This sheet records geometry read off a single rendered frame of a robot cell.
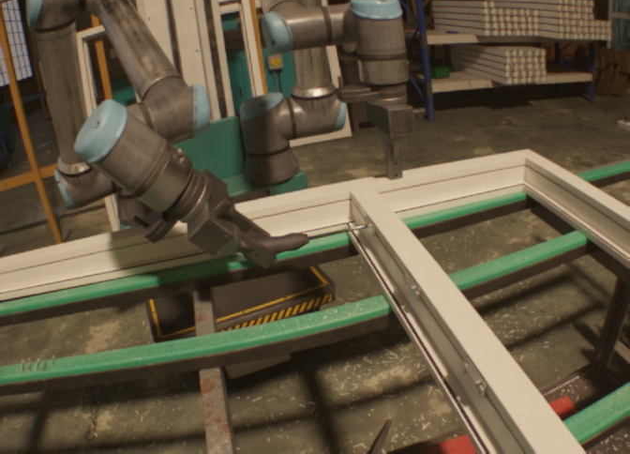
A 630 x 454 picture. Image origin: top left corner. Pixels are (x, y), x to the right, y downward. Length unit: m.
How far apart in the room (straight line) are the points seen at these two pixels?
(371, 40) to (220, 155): 0.95
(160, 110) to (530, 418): 0.66
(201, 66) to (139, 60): 0.81
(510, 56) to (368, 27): 4.07
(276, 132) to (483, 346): 1.15
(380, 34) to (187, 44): 0.97
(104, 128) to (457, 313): 0.49
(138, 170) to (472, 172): 0.65
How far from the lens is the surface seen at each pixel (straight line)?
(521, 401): 0.46
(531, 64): 5.04
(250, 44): 2.88
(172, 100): 0.75
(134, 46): 0.90
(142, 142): 0.61
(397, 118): 0.81
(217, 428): 0.60
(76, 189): 1.41
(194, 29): 1.65
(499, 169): 1.01
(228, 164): 1.66
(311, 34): 0.89
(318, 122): 1.53
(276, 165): 1.53
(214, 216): 0.63
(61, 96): 1.26
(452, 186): 0.95
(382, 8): 0.80
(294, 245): 0.74
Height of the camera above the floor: 1.28
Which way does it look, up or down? 26 degrees down
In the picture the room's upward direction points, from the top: 8 degrees counter-clockwise
